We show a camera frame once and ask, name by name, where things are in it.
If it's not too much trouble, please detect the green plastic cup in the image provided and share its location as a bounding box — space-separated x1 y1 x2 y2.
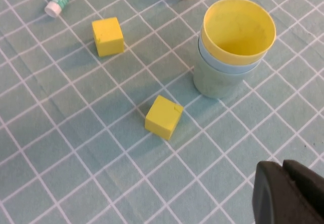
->
193 59 250 99

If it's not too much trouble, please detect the teal checked tablecloth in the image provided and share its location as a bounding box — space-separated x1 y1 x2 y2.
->
0 0 324 224

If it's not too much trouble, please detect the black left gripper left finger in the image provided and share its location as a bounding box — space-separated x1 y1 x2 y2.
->
252 161 321 224

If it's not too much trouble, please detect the yellow plastic cup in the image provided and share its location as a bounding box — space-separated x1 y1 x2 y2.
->
199 0 277 66

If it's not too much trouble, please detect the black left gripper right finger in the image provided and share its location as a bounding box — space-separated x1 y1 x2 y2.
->
282 160 324 224

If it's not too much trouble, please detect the light blue plastic cup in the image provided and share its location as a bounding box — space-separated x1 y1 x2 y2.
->
197 36 263 74

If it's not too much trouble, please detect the yellow foam cube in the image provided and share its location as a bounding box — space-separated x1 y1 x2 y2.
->
91 17 125 58
144 94 184 141

